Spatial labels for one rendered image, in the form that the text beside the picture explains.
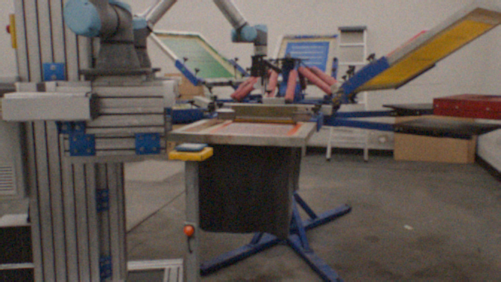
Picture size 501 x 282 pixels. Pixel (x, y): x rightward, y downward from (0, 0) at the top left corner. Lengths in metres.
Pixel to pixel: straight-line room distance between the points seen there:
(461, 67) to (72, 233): 5.52
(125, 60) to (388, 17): 5.19
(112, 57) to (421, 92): 5.33
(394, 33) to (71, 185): 5.25
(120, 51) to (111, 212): 0.71
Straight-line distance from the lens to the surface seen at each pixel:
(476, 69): 6.67
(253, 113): 2.46
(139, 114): 1.69
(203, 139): 1.92
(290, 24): 6.61
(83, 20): 1.58
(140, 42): 2.19
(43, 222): 2.04
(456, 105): 2.47
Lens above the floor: 1.28
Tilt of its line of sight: 9 degrees down
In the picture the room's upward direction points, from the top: straight up
